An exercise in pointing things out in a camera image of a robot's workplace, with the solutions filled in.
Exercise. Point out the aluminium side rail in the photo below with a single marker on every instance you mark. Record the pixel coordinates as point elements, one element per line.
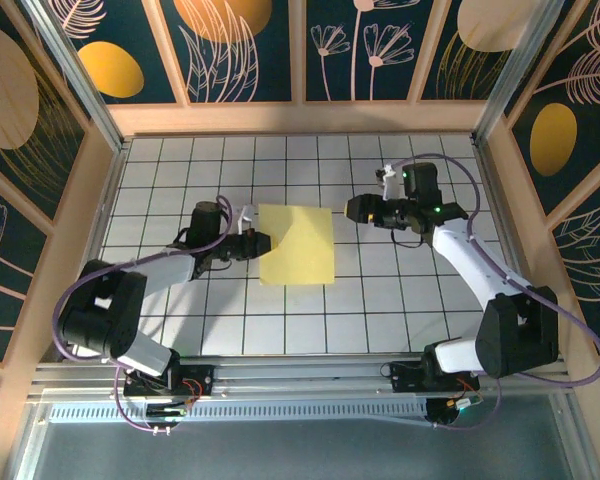
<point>497,200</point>
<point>111,190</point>

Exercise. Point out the grey metal sheet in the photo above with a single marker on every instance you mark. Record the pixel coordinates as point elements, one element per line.
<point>300,455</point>

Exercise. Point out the aluminium corner post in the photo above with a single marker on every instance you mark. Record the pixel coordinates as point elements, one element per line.
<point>82,85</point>
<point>517,75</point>

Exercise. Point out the yellow paper sheet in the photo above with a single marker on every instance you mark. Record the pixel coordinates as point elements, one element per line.
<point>305,250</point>

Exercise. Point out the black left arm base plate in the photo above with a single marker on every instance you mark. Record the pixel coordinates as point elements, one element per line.
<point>200,377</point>

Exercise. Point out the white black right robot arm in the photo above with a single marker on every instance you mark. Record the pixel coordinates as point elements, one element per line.
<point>475,270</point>

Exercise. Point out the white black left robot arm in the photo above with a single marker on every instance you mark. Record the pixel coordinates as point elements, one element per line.
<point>170,270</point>

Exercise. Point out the aluminium rail beam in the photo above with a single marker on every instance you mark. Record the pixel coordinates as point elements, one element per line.
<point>305,372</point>

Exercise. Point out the small circuit board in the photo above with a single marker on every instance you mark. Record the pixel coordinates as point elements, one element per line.
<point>462,404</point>

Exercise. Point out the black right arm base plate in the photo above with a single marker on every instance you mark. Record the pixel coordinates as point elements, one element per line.
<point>405,377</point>

